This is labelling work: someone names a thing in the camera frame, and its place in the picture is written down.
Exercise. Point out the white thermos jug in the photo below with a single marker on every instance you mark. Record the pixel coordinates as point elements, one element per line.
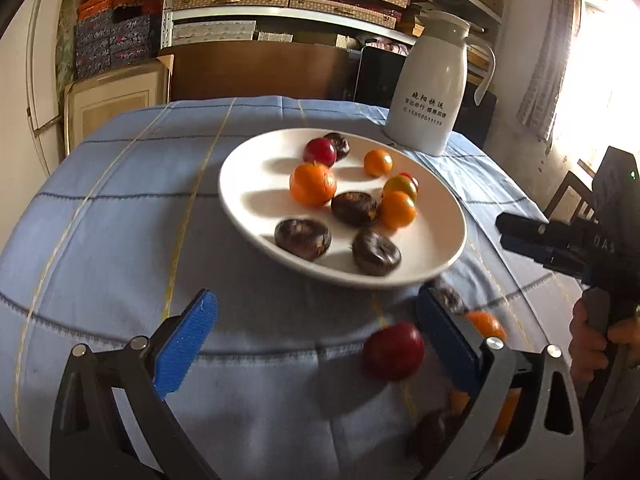
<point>430,75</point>

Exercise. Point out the large orange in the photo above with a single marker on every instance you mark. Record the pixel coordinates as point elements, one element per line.
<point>485,324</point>

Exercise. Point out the small orange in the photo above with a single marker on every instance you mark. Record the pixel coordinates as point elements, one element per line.
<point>377,162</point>
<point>397,211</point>

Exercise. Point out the white metal shelf rack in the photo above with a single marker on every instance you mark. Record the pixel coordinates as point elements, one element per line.
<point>225,13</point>

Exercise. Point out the dark red plum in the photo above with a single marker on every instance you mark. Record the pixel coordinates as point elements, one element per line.
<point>393,351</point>

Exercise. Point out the stack of orange patterned boxes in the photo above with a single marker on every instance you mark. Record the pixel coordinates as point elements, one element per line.
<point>100,7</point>

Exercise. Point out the green marble slab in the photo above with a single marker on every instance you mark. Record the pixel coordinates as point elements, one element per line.
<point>67,35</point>

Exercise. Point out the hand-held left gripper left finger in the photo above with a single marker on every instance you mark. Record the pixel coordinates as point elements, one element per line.
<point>187,342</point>

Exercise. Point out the white panel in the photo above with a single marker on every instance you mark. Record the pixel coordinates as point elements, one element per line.
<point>42,60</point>

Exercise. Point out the bright window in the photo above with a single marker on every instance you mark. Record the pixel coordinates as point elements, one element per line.
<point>615,60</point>

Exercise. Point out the person's right hand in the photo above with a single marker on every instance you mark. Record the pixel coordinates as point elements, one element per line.
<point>587,355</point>

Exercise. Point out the small red tomato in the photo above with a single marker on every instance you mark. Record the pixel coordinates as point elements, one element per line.
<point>411,177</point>

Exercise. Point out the stack of white boxes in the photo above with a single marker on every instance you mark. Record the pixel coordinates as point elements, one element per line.
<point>215,30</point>

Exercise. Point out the dark water chestnut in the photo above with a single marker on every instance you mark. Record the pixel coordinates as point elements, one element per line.
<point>376,252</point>
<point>354,207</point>
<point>432,435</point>
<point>448,297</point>
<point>339,145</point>
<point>302,238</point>

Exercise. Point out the dark wooden chair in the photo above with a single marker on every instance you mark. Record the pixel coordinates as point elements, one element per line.
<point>570,192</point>

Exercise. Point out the picture frame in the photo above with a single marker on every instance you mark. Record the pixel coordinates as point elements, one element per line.
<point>115,105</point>

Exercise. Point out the blue checked tablecloth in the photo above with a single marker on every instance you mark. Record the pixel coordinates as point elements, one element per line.
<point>100,260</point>

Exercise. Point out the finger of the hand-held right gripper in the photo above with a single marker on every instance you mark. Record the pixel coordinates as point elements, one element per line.
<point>540,256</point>
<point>525,227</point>

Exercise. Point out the stack of blue patterned boxes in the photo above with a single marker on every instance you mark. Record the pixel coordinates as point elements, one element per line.
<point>112,45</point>

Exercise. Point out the white plate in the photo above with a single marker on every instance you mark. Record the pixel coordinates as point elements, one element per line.
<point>260,185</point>

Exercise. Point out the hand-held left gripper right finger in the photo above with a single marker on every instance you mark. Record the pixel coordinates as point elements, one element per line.
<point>447,340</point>

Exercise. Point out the patterned curtain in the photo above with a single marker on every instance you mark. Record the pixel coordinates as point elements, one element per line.
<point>550,60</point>

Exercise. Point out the tangerine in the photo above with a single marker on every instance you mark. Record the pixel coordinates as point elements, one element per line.
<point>312,183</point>

